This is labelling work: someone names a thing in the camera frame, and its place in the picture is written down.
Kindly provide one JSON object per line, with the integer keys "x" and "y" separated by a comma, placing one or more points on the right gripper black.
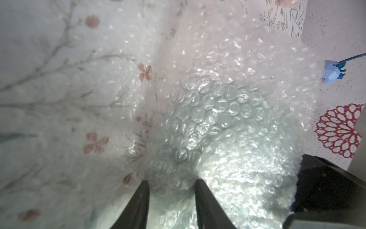
{"x": 327, "y": 197}

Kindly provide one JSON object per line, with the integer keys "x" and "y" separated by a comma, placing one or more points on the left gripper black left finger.
{"x": 135, "y": 214}

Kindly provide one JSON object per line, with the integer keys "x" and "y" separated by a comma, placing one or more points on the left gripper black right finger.
{"x": 210, "y": 215}

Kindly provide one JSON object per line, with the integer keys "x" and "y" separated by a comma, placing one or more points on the clear bubble wrap sheet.
{"x": 217, "y": 44}
{"x": 72, "y": 87}

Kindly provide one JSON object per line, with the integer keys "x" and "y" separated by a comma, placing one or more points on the orange plate in bubble wrap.
{"x": 288, "y": 3}

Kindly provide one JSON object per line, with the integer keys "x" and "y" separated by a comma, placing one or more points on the blue toy with cord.
{"x": 334, "y": 70}

